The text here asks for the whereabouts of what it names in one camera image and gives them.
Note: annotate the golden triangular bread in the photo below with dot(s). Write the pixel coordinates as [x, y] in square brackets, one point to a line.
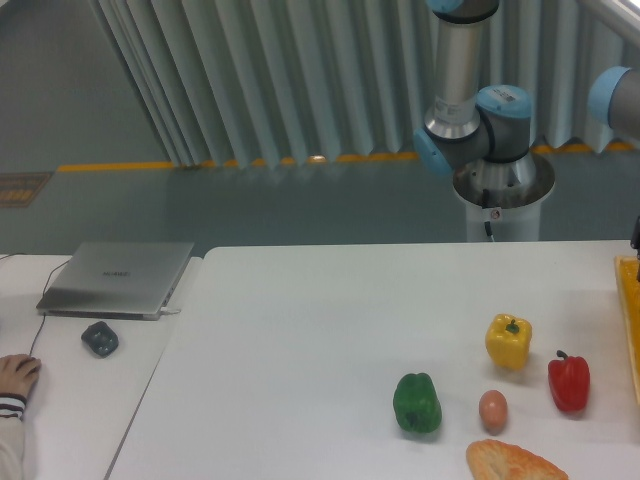
[492, 459]

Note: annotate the brown egg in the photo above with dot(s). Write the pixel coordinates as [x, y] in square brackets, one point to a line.
[493, 411]

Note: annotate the white striped sleeve forearm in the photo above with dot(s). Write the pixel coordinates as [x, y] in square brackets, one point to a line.
[12, 436]

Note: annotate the person's hand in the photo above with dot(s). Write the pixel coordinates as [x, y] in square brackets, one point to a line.
[19, 373]

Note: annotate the yellow woven basket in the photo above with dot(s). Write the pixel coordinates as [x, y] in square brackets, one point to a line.
[628, 291]

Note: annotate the green bell pepper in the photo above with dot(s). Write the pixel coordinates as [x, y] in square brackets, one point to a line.
[416, 404]

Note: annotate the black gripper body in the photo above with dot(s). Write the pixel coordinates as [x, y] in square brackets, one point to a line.
[635, 237]

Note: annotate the yellow bell pepper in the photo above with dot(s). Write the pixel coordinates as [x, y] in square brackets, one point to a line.
[507, 341]

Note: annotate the red bell pepper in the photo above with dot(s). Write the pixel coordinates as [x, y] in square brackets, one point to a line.
[569, 382]

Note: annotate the silver closed laptop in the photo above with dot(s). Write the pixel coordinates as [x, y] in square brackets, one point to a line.
[117, 280]

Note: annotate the small black plastic device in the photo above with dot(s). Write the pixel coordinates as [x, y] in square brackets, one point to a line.
[101, 339]

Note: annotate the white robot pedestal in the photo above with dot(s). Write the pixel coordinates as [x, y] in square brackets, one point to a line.
[503, 201]

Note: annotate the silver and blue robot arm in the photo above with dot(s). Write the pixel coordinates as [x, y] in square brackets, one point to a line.
[509, 73]

